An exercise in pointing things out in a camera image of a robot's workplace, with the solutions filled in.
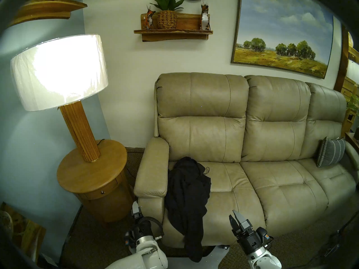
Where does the framed landscape painting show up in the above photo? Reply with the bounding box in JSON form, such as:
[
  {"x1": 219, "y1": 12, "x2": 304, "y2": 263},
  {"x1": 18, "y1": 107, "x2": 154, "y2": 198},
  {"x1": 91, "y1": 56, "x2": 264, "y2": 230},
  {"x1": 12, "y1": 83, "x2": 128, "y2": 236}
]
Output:
[{"x1": 231, "y1": 0, "x2": 334, "y2": 80}]

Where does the orange fox figurine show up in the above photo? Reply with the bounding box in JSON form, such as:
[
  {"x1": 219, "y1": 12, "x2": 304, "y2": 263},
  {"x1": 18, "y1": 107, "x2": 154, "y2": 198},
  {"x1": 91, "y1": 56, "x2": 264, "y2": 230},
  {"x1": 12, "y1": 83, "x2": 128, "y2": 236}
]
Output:
[{"x1": 142, "y1": 9, "x2": 156, "y2": 30}]

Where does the white fox figurine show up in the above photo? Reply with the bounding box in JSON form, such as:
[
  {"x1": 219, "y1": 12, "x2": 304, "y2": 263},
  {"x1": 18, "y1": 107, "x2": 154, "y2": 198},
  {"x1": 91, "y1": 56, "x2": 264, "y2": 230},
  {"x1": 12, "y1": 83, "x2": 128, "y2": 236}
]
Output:
[{"x1": 200, "y1": 0, "x2": 211, "y2": 31}]

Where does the live edge wooden wall shelf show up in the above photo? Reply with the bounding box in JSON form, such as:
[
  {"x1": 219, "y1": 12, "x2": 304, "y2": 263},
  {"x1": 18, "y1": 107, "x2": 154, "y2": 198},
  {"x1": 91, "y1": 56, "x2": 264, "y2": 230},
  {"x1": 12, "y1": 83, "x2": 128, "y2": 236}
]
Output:
[{"x1": 134, "y1": 13, "x2": 213, "y2": 42}]

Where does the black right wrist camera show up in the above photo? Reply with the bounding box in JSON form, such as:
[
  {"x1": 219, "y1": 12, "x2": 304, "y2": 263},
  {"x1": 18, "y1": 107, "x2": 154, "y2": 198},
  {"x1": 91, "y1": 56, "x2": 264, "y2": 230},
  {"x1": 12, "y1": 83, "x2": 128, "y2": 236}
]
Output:
[{"x1": 257, "y1": 227, "x2": 274, "y2": 243}]

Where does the grey striped pillow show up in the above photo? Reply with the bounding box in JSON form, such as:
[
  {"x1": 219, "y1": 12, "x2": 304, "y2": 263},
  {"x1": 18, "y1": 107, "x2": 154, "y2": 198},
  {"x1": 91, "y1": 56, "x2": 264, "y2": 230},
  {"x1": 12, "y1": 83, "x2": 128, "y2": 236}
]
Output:
[{"x1": 317, "y1": 137, "x2": 346, "y2": 168}]

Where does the green leafy plant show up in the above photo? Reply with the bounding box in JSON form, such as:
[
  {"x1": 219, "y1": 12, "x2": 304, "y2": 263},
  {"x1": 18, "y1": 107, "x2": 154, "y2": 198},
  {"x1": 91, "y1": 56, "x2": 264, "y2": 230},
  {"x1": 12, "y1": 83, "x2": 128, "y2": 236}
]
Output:
[{"x1": 346, "y1": 94, "x2": 359, "y2": 117}]

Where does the brown canvas picture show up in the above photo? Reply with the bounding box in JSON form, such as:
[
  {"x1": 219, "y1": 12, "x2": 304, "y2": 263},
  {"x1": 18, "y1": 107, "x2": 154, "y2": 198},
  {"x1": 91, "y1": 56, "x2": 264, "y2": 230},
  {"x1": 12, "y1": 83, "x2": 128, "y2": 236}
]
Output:
[{"x1": 0, "y1": 201, "x2": 47, "y2": 263}]

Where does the white shade wooden lamp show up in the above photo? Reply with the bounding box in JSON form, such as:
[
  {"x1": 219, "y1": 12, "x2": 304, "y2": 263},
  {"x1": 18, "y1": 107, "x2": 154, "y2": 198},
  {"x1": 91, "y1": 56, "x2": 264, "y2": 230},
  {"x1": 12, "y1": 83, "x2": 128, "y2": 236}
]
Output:
[{"x1": 10, "y1": 34, "x2": 109, "y2": 163}]

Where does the grey white robot base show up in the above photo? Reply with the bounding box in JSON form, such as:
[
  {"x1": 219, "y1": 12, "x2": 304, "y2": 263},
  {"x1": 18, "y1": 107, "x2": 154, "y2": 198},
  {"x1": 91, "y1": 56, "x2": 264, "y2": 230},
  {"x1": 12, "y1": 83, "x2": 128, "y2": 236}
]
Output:
[{"x1": 163, "y1": 245, "x2": 231, "y2": 269}]

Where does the round wooden side table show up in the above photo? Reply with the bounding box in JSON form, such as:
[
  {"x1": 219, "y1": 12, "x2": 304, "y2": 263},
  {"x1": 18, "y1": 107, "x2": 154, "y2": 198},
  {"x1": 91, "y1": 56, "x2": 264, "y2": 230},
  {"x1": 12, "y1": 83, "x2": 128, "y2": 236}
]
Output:
[{"x1": 57, "y1": 139, "x2": 135, "y2": 223}]

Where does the black tripod stand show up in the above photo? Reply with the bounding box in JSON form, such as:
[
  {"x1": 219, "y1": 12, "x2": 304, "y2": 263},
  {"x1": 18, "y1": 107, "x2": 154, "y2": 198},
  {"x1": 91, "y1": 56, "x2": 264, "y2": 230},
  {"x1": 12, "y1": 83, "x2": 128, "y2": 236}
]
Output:
[{"x1": 323, "y1": 212, "x2": 359, "y2": 260}]

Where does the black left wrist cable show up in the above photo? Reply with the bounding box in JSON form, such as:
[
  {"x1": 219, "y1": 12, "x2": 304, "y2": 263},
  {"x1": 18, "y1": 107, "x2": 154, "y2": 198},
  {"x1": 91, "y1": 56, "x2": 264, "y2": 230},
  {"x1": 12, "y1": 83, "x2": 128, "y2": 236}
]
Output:
[{"x1": 137, "y1": 217, "x2": 165, "y2": 239}]

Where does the beige leather sofa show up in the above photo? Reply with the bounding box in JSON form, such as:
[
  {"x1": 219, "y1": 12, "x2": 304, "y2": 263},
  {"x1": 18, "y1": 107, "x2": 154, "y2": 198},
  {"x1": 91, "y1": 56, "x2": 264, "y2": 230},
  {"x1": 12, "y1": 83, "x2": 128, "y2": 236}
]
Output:
[{"x1": 134, "y1": 72, "x2": 359, "y2": 248}]

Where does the black jacket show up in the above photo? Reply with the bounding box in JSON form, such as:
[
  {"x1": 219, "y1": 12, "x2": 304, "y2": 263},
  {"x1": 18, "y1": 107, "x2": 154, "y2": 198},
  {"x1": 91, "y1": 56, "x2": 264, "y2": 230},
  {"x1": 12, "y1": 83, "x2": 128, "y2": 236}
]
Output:
[{"x1": 164, "y1": 156, "x2": 211, "y2": 263}]

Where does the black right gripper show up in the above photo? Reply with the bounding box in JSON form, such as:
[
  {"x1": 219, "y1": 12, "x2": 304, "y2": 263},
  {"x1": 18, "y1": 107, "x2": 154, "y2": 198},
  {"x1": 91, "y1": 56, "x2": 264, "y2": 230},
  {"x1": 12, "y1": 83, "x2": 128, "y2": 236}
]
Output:
[{"x1": 229, "y1": 210, "x2": 267, "y2": 255}]

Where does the dark wooden table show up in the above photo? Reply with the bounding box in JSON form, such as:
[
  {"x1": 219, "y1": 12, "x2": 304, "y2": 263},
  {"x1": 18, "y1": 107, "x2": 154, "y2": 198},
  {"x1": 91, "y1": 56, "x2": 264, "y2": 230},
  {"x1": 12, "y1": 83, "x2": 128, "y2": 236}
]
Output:
[{"x1": 346, "y1": 132, "x2": 359, "y2": 154}]

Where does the wooden corner wall shelf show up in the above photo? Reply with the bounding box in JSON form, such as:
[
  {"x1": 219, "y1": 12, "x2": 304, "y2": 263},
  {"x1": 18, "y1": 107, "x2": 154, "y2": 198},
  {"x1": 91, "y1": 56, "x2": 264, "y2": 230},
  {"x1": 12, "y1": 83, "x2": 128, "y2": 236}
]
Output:
[{"x1": 8, "y1": 0, "x2": 88, "y2": 28}]

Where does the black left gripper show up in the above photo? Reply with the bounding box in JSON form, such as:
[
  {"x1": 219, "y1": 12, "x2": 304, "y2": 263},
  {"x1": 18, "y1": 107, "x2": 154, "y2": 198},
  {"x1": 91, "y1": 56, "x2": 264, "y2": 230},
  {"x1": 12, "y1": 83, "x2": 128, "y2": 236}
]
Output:
[{"x1": 125, "y1": 201, "x2": 155, "y2": 246}]

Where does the green plant in wicker pot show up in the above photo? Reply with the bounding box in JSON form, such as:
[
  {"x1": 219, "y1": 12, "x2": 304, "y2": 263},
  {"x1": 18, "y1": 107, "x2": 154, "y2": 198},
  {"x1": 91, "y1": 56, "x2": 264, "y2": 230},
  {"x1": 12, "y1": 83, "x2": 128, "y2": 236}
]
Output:
[{"x1": 149, "y1": 0, "x2": 185, "y2": 29}]

